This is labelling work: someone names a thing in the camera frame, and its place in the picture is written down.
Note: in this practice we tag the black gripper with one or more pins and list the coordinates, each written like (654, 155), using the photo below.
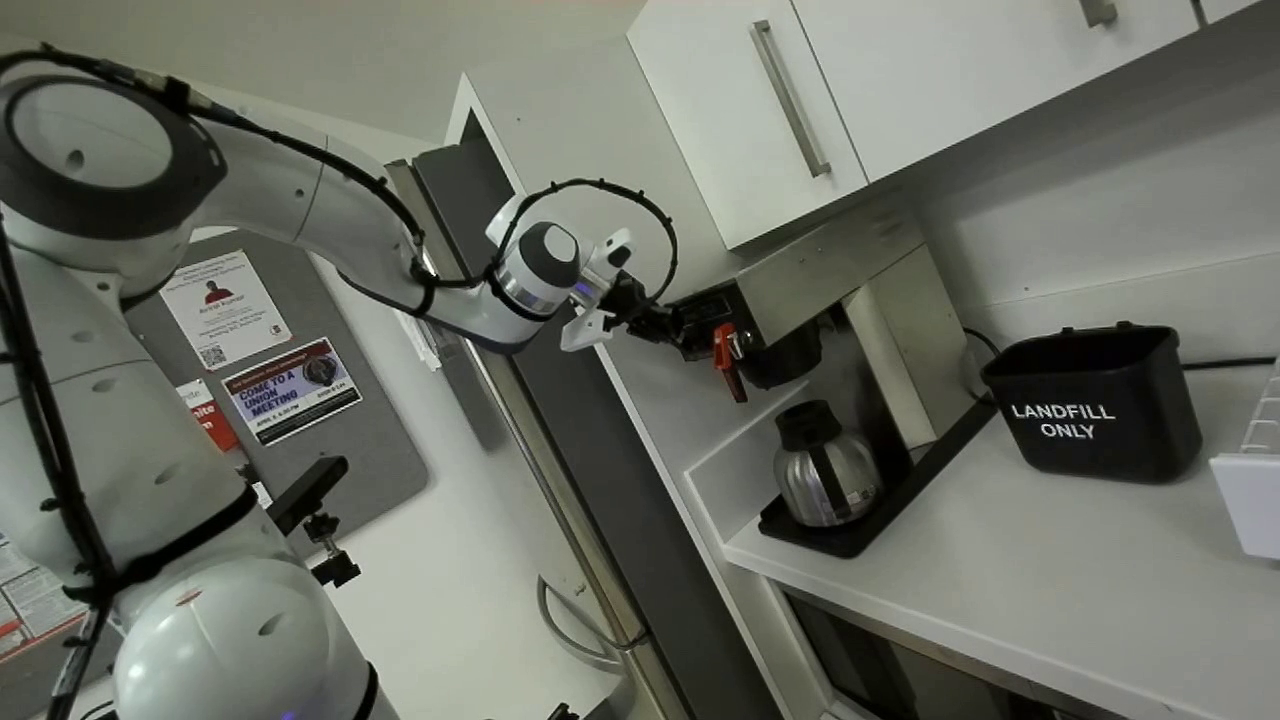
(647, 305)

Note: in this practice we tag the steel black coffee machine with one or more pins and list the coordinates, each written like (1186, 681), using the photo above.
(827, 266)

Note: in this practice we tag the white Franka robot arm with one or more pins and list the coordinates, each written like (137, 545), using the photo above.
(306, 200)

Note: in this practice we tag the glass coffee carafe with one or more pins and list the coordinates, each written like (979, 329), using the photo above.
(827, 481)

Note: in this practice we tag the white upper cabinet door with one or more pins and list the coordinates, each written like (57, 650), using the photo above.
(744, 121)
(987, 67)

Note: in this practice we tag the stainless steel refrigerator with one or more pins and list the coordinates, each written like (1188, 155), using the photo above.
(626, 535)

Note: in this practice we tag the grey notice board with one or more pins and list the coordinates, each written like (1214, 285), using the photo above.
(375, 441)

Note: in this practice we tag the black and red sticker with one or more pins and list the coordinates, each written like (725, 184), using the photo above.
(287, 395)

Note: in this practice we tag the black landfill only bin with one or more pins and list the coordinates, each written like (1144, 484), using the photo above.
(1093, 413)

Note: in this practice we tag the white poster with QR code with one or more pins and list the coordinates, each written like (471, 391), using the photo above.
(222, 305)

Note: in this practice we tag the red and white notice sheet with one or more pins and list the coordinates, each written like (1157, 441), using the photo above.
(207, 417)

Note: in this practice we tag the long white wrap box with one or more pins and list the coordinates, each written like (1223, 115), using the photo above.
(1253, 495)

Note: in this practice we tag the white paper sheet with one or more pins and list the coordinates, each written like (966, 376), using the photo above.
(34, 603)

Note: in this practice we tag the black camera stand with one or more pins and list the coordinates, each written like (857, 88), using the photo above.
(306, 484)

